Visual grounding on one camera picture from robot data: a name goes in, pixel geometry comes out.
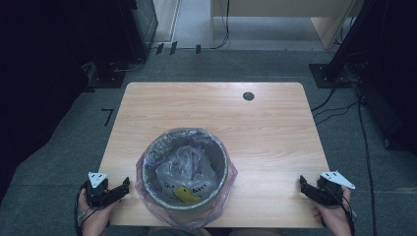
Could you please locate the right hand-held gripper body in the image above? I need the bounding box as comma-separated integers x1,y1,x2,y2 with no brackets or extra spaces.
314,170,357,207

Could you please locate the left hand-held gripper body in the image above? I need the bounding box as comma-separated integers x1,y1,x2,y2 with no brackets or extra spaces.
85,171,116,209

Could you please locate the person's left hand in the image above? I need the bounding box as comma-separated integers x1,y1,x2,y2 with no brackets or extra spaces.
78,188,115,236

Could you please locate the person's right hand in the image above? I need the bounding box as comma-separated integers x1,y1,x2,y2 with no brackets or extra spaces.
312,186,354,236

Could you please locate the crumpled clear plastic bag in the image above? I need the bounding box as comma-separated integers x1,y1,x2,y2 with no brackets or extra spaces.
154,145,219,198

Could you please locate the grey bin with plastic liner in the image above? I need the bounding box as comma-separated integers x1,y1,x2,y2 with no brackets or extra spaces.
135,127,239,230

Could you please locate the grey round trash bin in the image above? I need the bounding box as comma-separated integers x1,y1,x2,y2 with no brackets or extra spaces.
141,128,230,211

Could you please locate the black curtain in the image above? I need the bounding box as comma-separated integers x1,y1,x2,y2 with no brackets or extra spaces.
328,0,417,153
0,0,149,205

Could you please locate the white cabinet panel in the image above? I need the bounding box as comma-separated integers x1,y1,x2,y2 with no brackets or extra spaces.
150,0,182,43

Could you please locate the light wooden desk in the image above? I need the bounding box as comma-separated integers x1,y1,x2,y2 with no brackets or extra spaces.
209,0,366,51

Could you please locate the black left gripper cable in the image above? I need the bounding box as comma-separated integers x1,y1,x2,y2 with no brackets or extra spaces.
74,182,99,236

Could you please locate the long black floor cable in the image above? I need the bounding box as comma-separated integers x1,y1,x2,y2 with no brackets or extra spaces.
356,94,379,236

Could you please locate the black forked floor cable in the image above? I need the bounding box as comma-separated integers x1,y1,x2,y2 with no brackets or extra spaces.
310,88,360,126

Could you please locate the black stand base plate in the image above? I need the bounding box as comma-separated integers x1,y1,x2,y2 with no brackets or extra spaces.
86,69,127,90
308,62,355,89

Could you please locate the white floor cable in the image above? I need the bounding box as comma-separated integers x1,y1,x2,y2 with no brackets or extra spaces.
110,57,146,74

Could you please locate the black hanging desk cable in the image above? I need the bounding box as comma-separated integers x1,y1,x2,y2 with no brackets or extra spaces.
201,0,231,51

